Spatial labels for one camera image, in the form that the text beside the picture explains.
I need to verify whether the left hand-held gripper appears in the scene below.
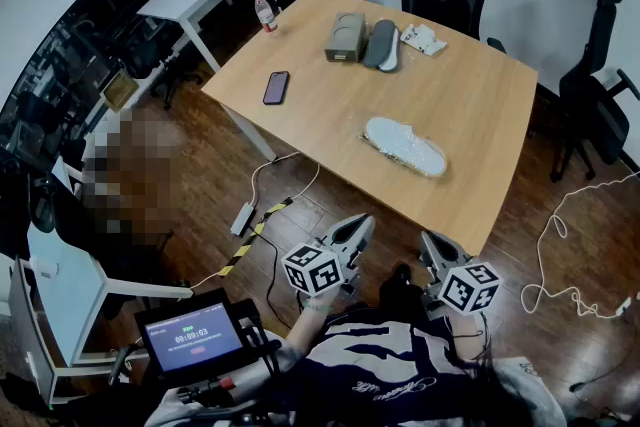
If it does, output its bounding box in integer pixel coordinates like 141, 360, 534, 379
281, 213, 376, 299

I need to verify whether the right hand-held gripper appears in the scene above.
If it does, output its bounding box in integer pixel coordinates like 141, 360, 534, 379
418, 230, 503, 321

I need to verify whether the clear plastic slipper bag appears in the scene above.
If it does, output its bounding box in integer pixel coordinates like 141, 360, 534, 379
357, 114, 449, 180

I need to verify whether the grey sole slipper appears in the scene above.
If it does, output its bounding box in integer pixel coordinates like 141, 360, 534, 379
361, 18, 397, 69

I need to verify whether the torn white packaging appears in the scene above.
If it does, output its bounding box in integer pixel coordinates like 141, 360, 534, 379
399, 23, 448, 58

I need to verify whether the person's left forearm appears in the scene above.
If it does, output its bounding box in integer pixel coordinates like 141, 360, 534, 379
284, 297, 341, 359

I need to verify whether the person's right forearm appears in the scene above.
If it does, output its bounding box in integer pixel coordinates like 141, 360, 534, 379
447, 312, 494, 364

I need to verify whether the person's black-clad leg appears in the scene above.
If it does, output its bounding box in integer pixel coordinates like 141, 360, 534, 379
378, 261, 427, 316

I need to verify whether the yellow black striped strip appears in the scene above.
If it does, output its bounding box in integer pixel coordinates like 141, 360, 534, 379
216, 196, 295, 279

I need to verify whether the white power adapter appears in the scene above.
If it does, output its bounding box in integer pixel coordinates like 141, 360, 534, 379
229, 201, 258, 238

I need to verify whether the person's navy and grey top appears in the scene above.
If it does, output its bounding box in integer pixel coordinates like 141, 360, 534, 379
149, 308, 569, 427

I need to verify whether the white table leg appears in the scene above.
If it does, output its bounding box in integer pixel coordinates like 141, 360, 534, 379
219, 100, 279, 163

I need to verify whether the black smartphone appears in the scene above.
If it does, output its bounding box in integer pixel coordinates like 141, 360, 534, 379
262, 70, 291, 107

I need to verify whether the grey cardboard box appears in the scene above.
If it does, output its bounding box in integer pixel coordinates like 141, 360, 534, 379
323, 11, 369, 64

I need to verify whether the small black monitor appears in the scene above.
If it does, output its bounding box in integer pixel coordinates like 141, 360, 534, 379
133, 287, 247, 380

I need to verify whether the red cap water bottle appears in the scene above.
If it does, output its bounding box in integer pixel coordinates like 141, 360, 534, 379
252, 0, 280, 37

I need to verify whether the black swivel chair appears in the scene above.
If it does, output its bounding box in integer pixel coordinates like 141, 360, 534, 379
25, 173, 177, 267

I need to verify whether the small white box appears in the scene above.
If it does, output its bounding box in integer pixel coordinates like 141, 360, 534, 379
28, 255, 60, 280

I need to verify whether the black floor cable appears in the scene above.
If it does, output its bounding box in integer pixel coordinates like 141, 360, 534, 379
258, 233, 302, 332

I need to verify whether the long white floor cable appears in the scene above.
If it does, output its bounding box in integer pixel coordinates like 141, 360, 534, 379
519, 168, 640, 321

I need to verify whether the white adapter cable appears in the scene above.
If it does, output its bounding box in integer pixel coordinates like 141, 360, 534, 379
248, 151, 322, 216

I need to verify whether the black monitor mount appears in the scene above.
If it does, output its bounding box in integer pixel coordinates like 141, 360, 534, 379
233, 298, 282, 377

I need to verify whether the thin white cable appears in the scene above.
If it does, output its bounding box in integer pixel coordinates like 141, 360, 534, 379
188, 270, 224, 292

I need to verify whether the black handle with red knob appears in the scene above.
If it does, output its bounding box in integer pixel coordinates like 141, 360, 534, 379
175, 375, 237, 410

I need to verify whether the wooden frame tray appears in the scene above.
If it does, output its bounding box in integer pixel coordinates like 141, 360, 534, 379
99, 68, 141, 112

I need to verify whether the white frame desk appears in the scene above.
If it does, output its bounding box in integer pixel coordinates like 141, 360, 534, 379
8, 218, 195, 407

